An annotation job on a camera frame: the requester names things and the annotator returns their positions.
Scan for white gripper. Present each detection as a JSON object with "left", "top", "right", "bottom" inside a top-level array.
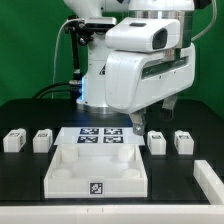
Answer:
[{"left": 105, "top": 45, "right": 195, "bottom": 136}]

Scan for white square table top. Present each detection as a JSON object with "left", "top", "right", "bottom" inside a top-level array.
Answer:
[{"left": 44, "top": 144, "right": 148, "bottom": 198}]

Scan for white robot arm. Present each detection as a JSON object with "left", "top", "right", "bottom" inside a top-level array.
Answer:
[{"left": 63, "top": 0, "right": 216, "bottom": 135}]

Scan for white sheet with markers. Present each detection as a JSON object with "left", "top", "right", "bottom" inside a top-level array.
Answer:
[{"left": 54, "top": 127, "right": 144, "bottom": 145}]

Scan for white L-shaped fence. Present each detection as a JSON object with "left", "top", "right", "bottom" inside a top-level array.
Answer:
[{"left": 0, "top": 160, "right": 224, "bottom": 224}]

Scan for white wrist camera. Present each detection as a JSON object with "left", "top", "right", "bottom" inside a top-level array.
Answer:
[{"left": 105, "top": 17, "right": 180, "bottom": 53}]

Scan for black base cables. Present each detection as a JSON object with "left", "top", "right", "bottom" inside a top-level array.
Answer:
[{"left": 32, "top": 79, "right": 83, "bottom": 100}]

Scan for black camera on stand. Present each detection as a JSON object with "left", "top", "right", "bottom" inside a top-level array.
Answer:
[{"left": 64, "top": 16, "right": 117, "bottom": 105}]

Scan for grey camera cable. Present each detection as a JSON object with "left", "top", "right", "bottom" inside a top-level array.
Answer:
[{"left": 51, "top": 18, "right": 83, "bottom": 100}]

